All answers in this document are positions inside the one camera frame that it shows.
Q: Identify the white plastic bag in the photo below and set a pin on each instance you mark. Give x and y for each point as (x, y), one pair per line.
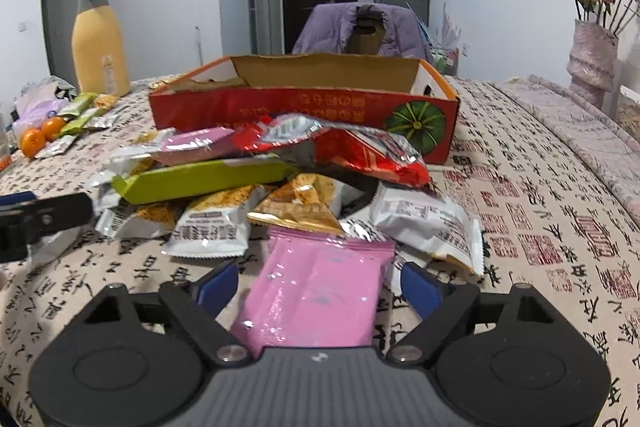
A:
(45, 87)

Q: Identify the gold triangular snack packet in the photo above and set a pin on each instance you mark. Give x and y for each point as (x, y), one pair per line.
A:
(295, 207)

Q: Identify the silver snack packet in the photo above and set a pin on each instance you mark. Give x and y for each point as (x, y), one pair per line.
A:
(52, 247)

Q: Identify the pink quilted cloth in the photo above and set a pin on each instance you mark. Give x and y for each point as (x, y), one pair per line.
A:
(575, 127)

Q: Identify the small orange snack packet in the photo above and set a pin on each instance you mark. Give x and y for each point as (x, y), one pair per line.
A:
(106, 101)

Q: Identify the yellow bottle with grey collar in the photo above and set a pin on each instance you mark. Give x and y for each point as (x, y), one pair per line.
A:
(100, 57)

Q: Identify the large pink snack packet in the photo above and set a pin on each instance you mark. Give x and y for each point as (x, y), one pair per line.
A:
(315, 292)

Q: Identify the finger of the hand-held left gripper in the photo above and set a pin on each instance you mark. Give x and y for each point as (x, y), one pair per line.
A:
(50, 214)

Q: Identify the purple jacket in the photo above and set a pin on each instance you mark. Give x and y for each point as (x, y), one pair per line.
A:
(325, 32)

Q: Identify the green and white snack bar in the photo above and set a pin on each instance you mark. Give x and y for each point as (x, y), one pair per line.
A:
(80, 104)
(82, 122)

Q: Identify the pale pink vase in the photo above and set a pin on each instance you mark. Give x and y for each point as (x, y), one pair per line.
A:
(592, 57)

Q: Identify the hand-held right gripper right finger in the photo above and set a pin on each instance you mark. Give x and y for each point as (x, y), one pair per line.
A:
(420, 289)

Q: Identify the red cardboard box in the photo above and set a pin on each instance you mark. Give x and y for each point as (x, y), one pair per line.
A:
(310, 107)

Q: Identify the small pink snack packet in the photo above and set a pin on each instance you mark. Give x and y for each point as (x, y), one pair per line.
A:
(195, 144)

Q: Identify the small white snack packet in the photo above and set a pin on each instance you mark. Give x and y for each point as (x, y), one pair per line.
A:
(102, 121)
(55, 147)

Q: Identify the purple tissue pack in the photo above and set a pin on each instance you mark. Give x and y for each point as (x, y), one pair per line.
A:
(35, 109)

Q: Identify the small clear cracker packet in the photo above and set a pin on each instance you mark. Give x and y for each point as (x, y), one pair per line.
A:
(165, 82)

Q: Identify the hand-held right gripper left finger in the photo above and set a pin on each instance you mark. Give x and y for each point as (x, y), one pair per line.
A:
(220, 282)

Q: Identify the red foil snack packet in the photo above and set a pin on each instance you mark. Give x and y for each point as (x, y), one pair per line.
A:
(360, 152)

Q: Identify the wooden chair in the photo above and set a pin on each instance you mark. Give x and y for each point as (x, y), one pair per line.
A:
(367, 39)

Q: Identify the long green snack packet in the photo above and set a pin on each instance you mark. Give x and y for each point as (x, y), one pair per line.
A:
(200, 179)

